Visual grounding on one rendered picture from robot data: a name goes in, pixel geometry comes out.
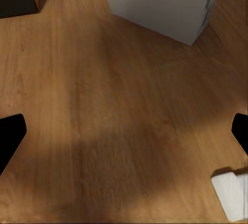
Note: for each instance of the desk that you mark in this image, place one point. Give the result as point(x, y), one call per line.
point(232, 191)

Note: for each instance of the desktop computer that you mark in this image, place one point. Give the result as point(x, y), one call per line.
point(182, 20)

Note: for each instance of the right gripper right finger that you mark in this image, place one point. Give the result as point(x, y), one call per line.
point(240, 130)

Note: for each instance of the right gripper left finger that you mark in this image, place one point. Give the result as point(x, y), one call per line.
point(12, 131)

